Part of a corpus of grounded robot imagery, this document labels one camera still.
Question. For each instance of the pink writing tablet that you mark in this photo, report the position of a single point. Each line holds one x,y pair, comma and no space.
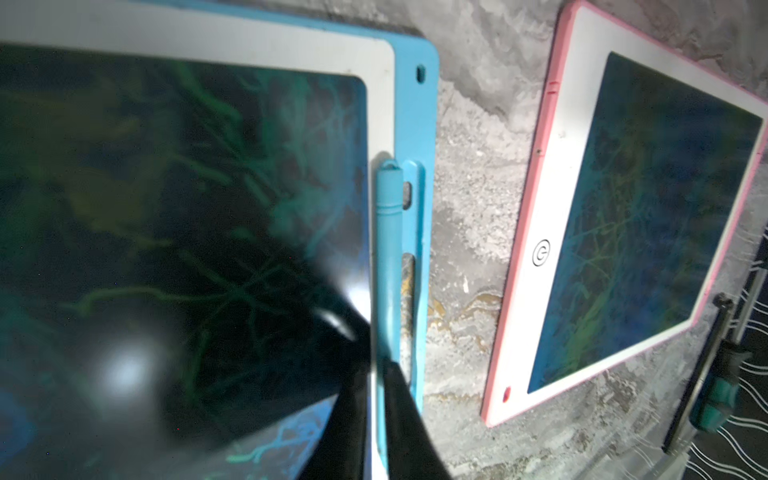
641,163

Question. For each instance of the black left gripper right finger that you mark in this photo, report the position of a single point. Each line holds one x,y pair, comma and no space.
410,453

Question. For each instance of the green handled screwdriver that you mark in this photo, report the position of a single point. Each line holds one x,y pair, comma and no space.
710,395

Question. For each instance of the blue stylus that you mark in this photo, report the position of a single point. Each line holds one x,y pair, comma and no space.
388,252

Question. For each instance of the blue tablet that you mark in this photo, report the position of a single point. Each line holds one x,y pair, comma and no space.
188,237

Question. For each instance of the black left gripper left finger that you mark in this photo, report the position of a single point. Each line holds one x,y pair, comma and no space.
341,451

